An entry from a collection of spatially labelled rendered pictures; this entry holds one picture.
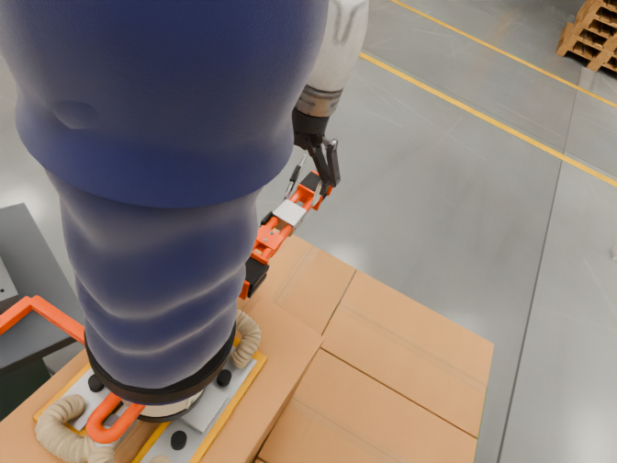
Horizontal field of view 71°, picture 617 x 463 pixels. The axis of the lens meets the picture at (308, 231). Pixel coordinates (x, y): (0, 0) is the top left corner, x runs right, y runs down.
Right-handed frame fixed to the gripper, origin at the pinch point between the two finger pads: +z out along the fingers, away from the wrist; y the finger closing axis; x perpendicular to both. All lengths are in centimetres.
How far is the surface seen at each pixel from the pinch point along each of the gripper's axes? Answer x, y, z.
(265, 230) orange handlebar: -4.1, -1.1, 12.6
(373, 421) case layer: -2, 49, 67
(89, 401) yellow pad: -52, -8, 24
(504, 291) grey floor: 144, 102, 122
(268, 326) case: -16.9, 10.7, 27.4
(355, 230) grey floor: 126, 6, 122
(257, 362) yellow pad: -26.9, 13.6, 25.2
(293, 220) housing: 3.1, 2.4, 12.5
